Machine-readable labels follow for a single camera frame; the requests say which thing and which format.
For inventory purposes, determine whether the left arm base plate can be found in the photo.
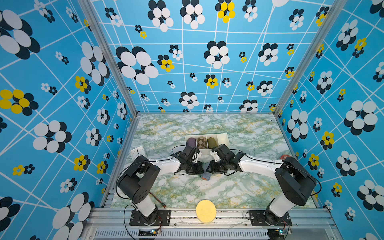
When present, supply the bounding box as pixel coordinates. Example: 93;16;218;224
129;210;171;226

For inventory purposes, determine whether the aluminium corner post right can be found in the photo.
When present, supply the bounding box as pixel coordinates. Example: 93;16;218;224
274;0;347;118

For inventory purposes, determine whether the green circuit board right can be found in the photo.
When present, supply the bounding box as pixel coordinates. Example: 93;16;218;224
268;229;285;240

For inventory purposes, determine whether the aluminium corner post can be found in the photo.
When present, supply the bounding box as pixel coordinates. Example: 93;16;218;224
79;0;138;119
274;0;347;118

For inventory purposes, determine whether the white square alarm clock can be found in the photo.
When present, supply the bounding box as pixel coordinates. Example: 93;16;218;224
130;146;147;161

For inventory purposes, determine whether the green circuit board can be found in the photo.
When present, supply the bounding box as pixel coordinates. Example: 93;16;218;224
268;229;285;240
138;230;159;237

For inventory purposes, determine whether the olive green rolled sock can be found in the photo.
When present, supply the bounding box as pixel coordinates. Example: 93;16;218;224
208;137;218;149

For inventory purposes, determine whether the aluminium front rail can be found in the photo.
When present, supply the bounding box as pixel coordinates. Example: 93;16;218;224
81;208;342;240

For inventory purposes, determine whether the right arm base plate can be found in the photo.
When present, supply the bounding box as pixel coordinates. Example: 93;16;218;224
246;210;293;227

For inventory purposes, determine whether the purple rolled sock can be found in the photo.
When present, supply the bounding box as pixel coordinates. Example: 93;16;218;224
186;137;197;148

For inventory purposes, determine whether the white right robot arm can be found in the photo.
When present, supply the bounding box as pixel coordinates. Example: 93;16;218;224
207;144;318;222

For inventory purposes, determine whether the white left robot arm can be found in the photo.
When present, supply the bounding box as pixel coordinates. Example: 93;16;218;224
116;145;204;221

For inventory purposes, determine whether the red black cable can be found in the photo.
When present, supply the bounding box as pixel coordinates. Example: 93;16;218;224
149;192;168;209

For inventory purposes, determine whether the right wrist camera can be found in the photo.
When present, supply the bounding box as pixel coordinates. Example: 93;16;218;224
210;149;221;162

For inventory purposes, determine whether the grey blue striped sock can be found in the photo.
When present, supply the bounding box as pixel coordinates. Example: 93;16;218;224
201;172;211;181

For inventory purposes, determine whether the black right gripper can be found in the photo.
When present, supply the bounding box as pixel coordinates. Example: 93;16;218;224
204;160;229;174

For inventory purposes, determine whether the green circuit board left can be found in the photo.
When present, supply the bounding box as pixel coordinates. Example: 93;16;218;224
138;230;159;237

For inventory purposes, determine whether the white divided storage box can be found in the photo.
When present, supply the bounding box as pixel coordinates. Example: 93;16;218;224
185;133;231;155

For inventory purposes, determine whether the brown argyle rolled sock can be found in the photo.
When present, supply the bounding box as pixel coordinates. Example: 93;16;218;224
197;136;208;150

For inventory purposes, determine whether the aluminium corner post left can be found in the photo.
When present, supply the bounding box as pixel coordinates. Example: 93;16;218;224
79;0;138;119

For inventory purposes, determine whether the yellow round sponge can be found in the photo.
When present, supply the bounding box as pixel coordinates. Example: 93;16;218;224
196;200;217;224

